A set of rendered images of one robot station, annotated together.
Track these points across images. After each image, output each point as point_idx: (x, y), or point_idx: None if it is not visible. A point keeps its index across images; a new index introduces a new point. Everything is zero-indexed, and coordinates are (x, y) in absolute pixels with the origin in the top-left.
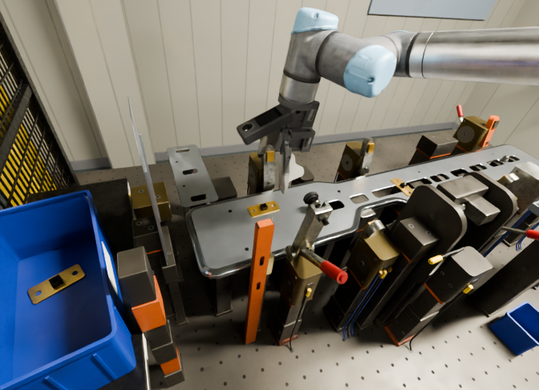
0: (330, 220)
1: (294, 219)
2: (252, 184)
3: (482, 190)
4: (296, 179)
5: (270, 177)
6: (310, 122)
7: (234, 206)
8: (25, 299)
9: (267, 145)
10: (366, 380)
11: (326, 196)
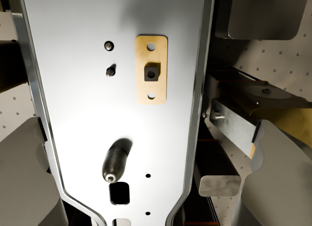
0: (87, 172)
1: (105, 118)
2: (250, 85)
3: None
4: (218, 165)
5: (224, 124)
6: None
7: (181, 6)
8: None
9: (239, 197)
10: (11, 100)
11: (144, 191)
